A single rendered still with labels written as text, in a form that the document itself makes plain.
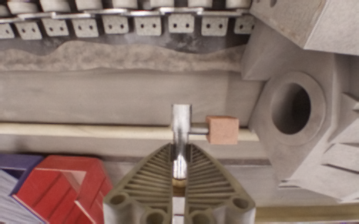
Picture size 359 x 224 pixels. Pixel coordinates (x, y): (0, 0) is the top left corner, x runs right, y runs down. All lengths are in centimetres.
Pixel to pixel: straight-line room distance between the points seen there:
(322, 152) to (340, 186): 9
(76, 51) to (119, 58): 10
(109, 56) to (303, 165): 41
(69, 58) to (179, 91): 27
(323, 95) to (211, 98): 20
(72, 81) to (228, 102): 39
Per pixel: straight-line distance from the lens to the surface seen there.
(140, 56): 33
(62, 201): 72
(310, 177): 30
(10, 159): 72
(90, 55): 38
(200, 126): 17
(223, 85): 33
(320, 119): 23
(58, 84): 45
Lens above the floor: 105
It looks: 59 degrees down
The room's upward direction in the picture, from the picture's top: 177 degrees counter-clockwise
